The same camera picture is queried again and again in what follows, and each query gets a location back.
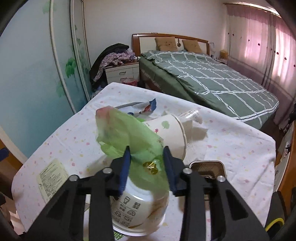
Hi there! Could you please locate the white instant noodle cup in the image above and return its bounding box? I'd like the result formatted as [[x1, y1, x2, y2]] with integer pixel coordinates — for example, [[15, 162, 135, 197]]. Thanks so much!
[[111, 178, 169, 237]]

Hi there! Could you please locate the green plastic bag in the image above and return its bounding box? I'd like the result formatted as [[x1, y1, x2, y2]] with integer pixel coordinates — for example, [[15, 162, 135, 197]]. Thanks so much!
[[95, 106, 169, 191]]

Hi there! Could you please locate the black bin with yellow rim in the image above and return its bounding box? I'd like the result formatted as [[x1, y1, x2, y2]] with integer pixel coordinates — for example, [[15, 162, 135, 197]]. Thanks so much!
[[265, 192, 285, 236]]

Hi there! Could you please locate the pale leaflet paper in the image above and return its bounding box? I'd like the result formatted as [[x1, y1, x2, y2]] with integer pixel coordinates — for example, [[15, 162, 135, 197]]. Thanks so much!
[[37, 159, 69, 203]]

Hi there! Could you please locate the dark rectangular tray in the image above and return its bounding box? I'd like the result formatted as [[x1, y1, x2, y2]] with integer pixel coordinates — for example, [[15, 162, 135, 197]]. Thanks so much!
[[189, 161, 227, 179]]

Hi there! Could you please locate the white floral tablecloth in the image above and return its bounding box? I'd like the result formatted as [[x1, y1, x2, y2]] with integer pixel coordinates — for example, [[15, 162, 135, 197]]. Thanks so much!
[[11, 83, 275, 240]]

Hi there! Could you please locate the orange wooden desk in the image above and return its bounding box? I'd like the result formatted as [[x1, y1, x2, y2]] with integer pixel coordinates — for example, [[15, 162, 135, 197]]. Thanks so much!
[[273, 120, 296, 209]]

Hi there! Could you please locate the white paper cup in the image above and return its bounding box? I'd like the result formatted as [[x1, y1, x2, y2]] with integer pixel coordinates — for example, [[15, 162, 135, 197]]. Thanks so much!
[[143, 114, 187, 160]]

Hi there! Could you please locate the green plaid quilt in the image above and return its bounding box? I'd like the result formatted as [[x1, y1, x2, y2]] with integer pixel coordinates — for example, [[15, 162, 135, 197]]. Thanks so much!
[[140, 50, 280, 130]]

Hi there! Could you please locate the teal sliding wardrobe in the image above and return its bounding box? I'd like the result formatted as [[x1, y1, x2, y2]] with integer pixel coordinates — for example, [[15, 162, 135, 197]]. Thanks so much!
[[1, 1, 92, 163]]

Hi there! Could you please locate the red bin by nightstand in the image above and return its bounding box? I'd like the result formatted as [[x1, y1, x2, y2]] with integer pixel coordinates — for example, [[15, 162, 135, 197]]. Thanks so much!
[[120, 78, 138, 86]]

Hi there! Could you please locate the white nightstand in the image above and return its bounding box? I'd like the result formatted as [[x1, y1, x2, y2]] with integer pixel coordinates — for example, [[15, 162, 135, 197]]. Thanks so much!
[[105, 61, 139, 84]]

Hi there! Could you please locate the wooden bed with headboard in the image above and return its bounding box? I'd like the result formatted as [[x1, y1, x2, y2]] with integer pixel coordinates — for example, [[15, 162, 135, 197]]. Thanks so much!
[[131, 33, 280, 130]]

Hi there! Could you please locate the yellow bedside lamp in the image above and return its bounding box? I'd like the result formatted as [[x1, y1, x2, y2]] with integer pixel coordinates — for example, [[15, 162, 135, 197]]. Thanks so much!
[[220, 50, 228, 60]]

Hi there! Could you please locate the pile of clothes on nightstand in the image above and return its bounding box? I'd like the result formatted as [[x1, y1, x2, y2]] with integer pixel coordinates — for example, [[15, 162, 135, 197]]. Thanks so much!
[[89, 43, 135, 91]]

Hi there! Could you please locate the pink curtain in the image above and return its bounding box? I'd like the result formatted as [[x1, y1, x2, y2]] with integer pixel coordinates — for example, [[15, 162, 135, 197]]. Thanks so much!
[[226, 4, 295, 128]]

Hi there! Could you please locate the right brown pillow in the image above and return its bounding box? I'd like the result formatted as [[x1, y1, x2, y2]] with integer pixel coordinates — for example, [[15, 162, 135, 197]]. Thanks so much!
[[182, 40, 203, 54]]

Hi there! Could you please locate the brown pillow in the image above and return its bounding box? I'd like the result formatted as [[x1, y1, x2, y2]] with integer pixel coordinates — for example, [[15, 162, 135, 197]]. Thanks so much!
[[182, 40, 203, 54], [155, 37, 178, 51]]

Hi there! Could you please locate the left brown pillow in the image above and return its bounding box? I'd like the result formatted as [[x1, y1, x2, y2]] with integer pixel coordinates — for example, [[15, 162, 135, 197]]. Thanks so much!
[[155, 37, 178, 51]]

